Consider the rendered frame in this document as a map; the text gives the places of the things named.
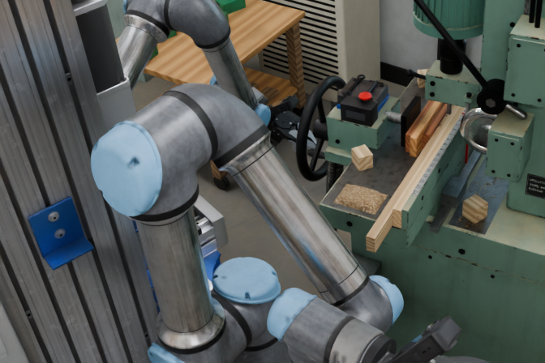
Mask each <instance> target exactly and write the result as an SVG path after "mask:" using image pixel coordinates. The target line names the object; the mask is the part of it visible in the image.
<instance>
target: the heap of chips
mask: <svg viewBox="0 0 545 363"><path fill-rule="evenodd" d="M387 196H388V195H387V194H382V193H380V192H378V191H376V190H372V189H369V188H366V187H363V186H356V185H351V184H346V185H345V187H344V188H343V190H342V191H341V193H340V194H339V195H338V196H337V198H336V199H335V200H334V203H337V204H341V205H343V206H347V207H351V208H354V209H357V210H360V211H364V212H368V213H371V214H373V215H375V214H376V213H377V211H378V210H379V208H380V206H381V205H382V203H383V202H384V200H385V199H386V198H387Z"/></svg>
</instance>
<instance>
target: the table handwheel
mask: <svg viewBox="0 0 545 363"><path fill-rule="evenodd" d="M345 85H346V82H345V81H344V79H342V78H341V77H339V76H336V75H331V76H329V77H326V78H325V79H323V80H321V81H320V82H319V83H318V84H317V86H316V87H315V88H314V90H313V91H312V93H311V94H310V96H309V98H308V100H307V103H306V104H305V107H304V109H303V113H302V116H301V119H300V122H299V125H298V133H297V139H296V159H297V164H298V169H299V171H300V173H301V174H302V176H303V177H304V178H306V179H307V180H308V181H311V182H316V181H319V180H320V179H322V178H324V177H325V176H326V175H327V165H328V161H327V160H326V161H325V162H324V163H323V164H322V166H321V167H320V168H319V169H317V170H316V171H315V166H316V163H317V160H318V157H319V154H320V151H321V148H322V146H323V143H324V141H328V132H327V119H326V117H325V113H324V106H323V101H322V96H323V94H324V93H325V92H326V91H327V90H328V89H329V88H330V87H332V86H335V87H336V88H337V90H339V89H342V88H343V87H344V86H345ZM316 106H317V108H318V113H319V117H318V118H317V119H316V120H315V122H314V124H313V127H312V134H313V135H314V137H315V138H316V139H318V140H317V143H316V146H315V150H314V154H313V157H312V158H311V163H310V165H309V164H308V162H307V138H308V133H309V129H310V124H311V119H312V117H313V114H314V112H315V109H316Z"/></svg>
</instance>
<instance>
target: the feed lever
mask: <svg viewBox="0 0 545 363"><path fill-rule="evenodd" d="M414 2H415V3H416V4H417V5H418V7H419V8H420V9H421V11H422V12H423V14H424V15H425V16H426V17H427V18H428V19H429V20H430V22H431V23H432V24H433V26H434V27H435V28H436V30H437V31H438V32H439V34H440V35H441V36H442V37H443V38H444V39H445V41H446V42H447V43H448V45H449V46H450V47H451V48H452V50H453V51H454V53H455V54H456V55H457V56H458V57H459V58H460V59H461V61H462V62H463V63H464V65H465V66H466V67H467V69H468V70H469V71H470V73H471V74H472V75H473V76H474V77H475V78H476V80H477V81H478V82H479V84H480V85H481V86H482V87H483V88H482V90H481V91H480V93H479V94H478V96H477V105H478V107H479V108H480V109H481V110H482V111H483V112H484V113H488V114H490V115H497V114H499V113H502V112H503V111H504V109H507V110H508V111H509V112H511V113H513V114H514V115H516V116H517V117H519V118H520V119H522V120H524V119H526V118H527V113H526V112H524V111H523V110H521V109H519V108H518V107H517V106H516V105H513V104H512V103H510V102H509V101H507V100H504V83H505V81H504V80H502V79H490V80H488V81H486V80H485V78H483V76H482V75H481V74H480V73H479V71H478V70H477V68H476V67H475V66H474V64H473V63H472V62H471V61H470V59H469V58H468V57H467V56H466V55H465V53H464V52H463V51H462V50H461V48H460V47H459V46H458V44H457V43H456V42H455V40H454V39H453V38H452V37H451V36H450V35H449V33H448V32H447V31H446V29H445V28H444V27H443V25H442V24H441V23H440V21H439V20H438V19H437V18H436V17H435V16H434V14H433V13H432V12H431V10H430V9H429V8H428V6H427V5H426V4H425V2H424V1H423V0H414Z"/></svg>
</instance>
